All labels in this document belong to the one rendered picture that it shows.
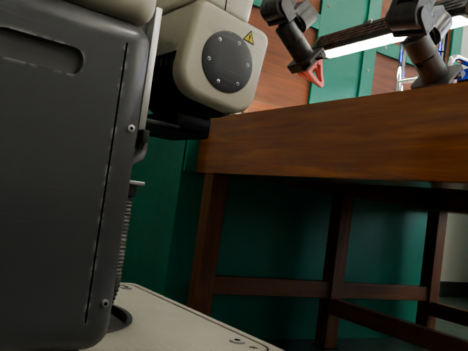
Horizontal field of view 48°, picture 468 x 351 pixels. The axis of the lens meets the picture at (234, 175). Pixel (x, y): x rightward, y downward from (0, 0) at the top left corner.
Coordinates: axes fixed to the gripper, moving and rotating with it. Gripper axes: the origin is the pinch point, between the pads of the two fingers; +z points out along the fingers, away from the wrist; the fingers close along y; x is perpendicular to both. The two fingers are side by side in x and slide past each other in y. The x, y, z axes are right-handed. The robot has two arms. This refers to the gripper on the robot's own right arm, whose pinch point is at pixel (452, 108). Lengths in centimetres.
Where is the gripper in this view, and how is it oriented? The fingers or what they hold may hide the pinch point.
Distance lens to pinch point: 131.3
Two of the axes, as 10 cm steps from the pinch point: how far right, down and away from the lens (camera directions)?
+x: -6.3, 6.9, -3.6
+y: -5.2, -0.4, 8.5
